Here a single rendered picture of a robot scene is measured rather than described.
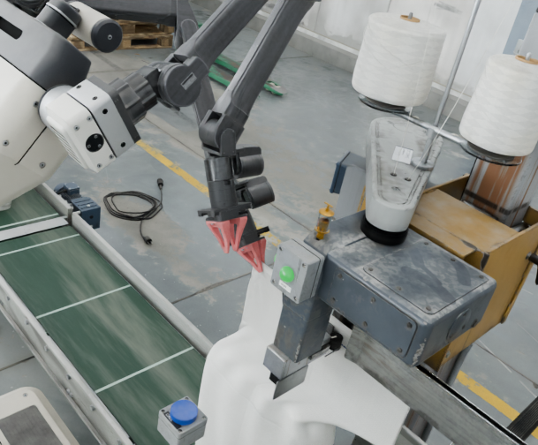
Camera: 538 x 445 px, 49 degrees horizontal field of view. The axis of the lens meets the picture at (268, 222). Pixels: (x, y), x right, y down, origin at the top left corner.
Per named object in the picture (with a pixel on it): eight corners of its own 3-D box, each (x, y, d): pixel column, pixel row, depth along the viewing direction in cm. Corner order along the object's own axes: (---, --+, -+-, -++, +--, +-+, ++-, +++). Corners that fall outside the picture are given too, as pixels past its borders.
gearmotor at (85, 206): (43, 206, 297) (43, 179, 290) (71, 199, 307) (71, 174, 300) (72, 236, 280) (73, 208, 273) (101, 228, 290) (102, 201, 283)
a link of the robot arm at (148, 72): (125, 79, 112) (137, 81, 108) (167, 49, 115) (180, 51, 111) (149, 119, 117) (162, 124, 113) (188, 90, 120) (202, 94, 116)
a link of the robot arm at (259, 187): (211, 177, 152) (215, 168, 144) (251, 163, 156) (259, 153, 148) (229, 221, 151) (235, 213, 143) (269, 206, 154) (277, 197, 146)
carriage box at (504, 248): (352, 309, 145) (388, 197, 129) (428, 270, 167) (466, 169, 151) (436, 373, 131) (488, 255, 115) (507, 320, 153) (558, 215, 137)
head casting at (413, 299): (269, 343, 123) (299, 221, 108) (345, 305, 139) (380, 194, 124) (383, 443, 106) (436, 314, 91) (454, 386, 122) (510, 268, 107)
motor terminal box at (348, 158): (324, 201, 156) (335, 161, 150) (335, 186, 164) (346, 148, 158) (354, 211, 154) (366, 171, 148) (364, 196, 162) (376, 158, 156)
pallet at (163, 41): (36, 27, 649) (37, 14, 642) (134, 27, 726) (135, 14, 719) (70, 51, 600) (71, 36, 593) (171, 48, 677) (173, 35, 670)
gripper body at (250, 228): (272, 231, 148) (261, 204, 148) (241, 243, 141) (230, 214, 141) (256, 238, 153) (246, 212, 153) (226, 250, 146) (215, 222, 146)
